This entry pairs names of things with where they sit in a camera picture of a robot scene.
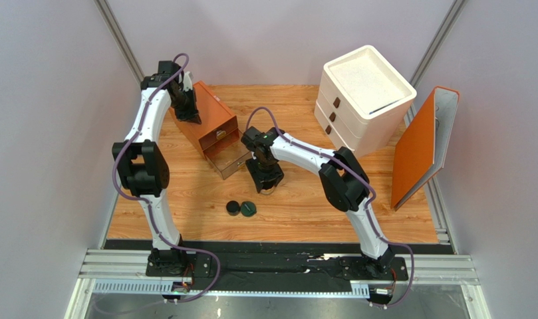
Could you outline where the dark green round compact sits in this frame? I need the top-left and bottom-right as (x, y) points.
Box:
(240, 201), (257, 217)

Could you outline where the gold round jar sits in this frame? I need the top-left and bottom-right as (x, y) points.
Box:
(259, 187), (275, 195)

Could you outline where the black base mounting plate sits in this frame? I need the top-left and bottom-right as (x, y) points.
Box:
(104, 239), (409, 294)

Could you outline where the purple cable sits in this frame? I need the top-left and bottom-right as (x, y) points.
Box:
(111, 53), (223, 306)
(245, 106), (415, 309)

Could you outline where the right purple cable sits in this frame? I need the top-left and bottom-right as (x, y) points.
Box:
(245, 106), (415, 309)

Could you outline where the aluminium frame rail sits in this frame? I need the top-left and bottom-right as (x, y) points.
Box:
(65, 249), (491, 318)

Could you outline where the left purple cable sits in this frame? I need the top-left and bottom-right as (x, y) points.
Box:
(111, 53), (223, 306)

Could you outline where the orange binder folder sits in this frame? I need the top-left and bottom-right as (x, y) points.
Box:
(391, 86), (460, 210)

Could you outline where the black round compact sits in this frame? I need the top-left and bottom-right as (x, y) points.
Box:
(225, 201), (241, 216)

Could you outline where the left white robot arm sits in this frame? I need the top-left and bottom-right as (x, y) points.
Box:
(112, 60), (202, 274)

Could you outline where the orange drawer box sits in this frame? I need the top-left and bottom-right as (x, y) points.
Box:
(169, 81), (239, 159)

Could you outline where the white three-drawer cabinet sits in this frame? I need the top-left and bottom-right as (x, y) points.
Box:
(314, 45), (416, 158)

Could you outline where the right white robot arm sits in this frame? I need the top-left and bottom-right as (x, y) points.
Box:
(241, 127), (394, 270)

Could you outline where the clear bottom drawer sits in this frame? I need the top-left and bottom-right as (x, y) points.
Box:
(204, 142), (251, 180)

